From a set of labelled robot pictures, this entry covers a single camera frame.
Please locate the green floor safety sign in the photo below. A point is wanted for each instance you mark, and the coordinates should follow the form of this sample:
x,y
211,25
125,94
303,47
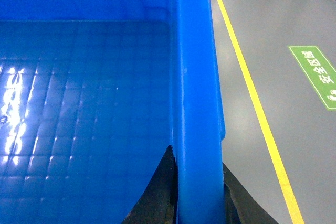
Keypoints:
x,y
319,71

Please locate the large blue plastic crate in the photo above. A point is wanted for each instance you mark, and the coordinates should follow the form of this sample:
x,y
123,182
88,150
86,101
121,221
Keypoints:
x,y
92,94

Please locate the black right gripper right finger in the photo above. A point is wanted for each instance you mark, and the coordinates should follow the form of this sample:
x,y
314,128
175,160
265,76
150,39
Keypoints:
x,y
240,207

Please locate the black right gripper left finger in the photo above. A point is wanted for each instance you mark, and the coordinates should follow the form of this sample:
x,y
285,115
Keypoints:
x,y
158,203

